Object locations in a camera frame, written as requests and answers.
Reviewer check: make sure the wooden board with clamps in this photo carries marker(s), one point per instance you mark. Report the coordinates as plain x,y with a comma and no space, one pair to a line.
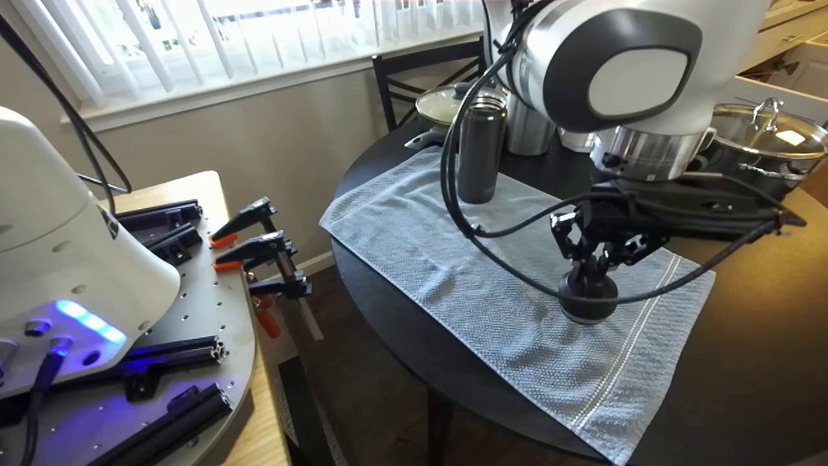
236,425

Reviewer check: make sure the black metal chair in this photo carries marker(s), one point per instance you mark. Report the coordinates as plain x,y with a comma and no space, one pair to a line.
405,76

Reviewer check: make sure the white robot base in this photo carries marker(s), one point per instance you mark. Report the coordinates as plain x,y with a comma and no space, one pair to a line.
72,272

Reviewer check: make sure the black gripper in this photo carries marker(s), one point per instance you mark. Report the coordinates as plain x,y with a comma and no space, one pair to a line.
632,219

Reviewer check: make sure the steel utensil holder cup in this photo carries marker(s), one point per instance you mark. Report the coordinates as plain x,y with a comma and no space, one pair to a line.
528,132

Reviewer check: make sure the black orange clamp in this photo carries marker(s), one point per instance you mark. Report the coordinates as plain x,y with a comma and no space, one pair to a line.
271,271
258,214

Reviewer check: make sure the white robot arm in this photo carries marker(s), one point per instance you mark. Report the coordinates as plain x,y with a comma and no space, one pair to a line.
650,73

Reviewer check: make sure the black flask lid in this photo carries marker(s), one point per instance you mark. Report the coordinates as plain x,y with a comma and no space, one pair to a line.
589,298

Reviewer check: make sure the white window blinds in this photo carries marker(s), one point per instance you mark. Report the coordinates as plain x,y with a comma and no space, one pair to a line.
140,50

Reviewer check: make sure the pan with glass lid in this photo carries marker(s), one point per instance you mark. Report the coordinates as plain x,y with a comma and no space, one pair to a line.
439,109

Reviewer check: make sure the light blue towel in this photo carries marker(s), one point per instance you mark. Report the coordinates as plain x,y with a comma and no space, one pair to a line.
480,323

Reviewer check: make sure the grey metal flask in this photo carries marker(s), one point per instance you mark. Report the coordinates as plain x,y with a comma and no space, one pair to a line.
483,135

